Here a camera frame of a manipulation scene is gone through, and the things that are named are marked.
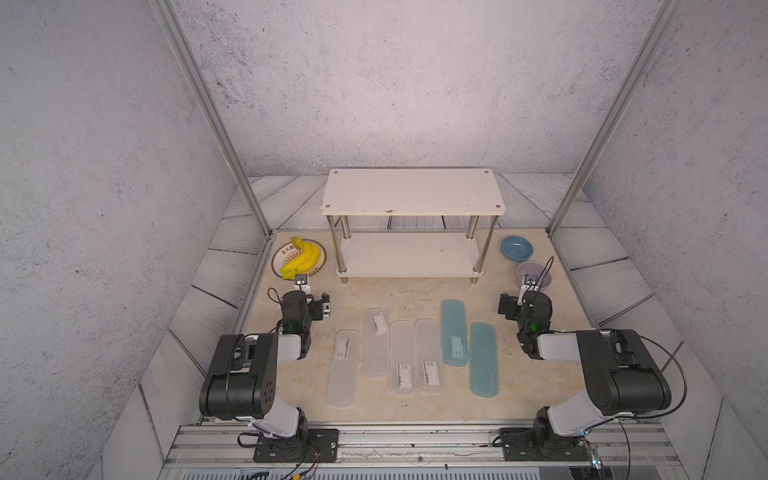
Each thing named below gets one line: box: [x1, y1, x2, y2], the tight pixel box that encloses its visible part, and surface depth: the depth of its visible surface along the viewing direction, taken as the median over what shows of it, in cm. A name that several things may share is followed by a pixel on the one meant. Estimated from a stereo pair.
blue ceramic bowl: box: [501, 235, 534, 262], surface depth 114 cm
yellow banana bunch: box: [280, 236, 321, 280], surface depth 107 cm
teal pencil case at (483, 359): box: [470, 322, 498, 398], surface depth 89 cm
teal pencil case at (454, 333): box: [441, 299, 469, 367], surface depth 93 cm
